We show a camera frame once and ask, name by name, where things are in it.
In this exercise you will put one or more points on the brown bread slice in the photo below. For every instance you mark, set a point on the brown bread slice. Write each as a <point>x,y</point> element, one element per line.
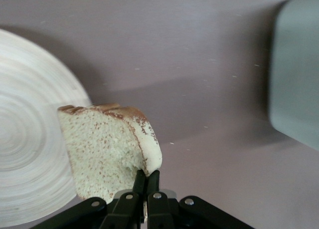
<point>104,149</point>

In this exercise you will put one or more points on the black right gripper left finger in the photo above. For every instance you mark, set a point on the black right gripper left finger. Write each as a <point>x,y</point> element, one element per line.
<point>119,211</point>

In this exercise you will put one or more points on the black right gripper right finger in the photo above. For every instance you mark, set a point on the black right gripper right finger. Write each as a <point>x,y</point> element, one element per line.
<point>162,211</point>

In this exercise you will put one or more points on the beige and chrome toaster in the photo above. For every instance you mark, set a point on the beige and chrome toaster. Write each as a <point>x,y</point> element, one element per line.
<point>296,76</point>

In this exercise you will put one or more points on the round light wooden plate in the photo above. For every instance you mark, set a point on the round light wooden plate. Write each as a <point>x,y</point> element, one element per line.
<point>30,114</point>

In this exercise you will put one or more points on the brown table cover mat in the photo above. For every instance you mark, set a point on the brown table cover mat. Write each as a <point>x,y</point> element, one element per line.
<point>174,64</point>

